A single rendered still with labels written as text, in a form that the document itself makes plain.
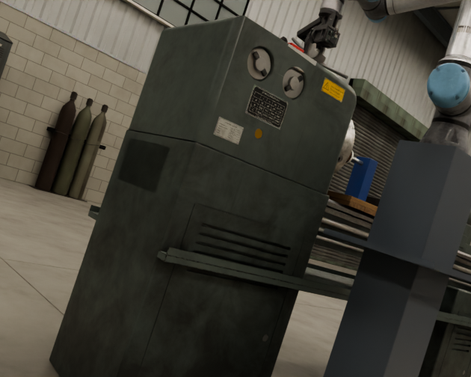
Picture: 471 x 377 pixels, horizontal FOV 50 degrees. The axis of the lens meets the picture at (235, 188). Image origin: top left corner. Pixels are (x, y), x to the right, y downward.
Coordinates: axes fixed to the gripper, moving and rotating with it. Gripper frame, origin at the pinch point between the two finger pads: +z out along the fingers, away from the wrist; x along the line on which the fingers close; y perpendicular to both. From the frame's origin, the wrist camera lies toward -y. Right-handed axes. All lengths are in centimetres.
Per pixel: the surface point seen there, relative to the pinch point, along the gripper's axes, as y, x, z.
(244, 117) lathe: 13.9, -29.6, 29.3
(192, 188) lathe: 14, -39, 54
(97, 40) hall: -691, 151, -126
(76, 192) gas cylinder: -660, 189, 118
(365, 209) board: 6, 48, 40
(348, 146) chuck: 3.7, 29.1, 19.8
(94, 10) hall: -687, 130, -168
